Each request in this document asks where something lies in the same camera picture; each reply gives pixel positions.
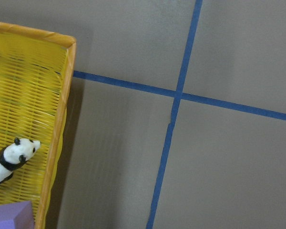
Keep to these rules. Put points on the yellow wicker basket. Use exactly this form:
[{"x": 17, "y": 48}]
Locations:
[{"x": 36, "y": 69}]

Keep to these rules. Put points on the purple foam block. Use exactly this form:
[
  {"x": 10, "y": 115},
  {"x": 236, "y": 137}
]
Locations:
[{"x": 17, "y": 215}]

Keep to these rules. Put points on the toy panda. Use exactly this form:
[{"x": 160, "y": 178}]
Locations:
[{"x": 16, "y": 155}]

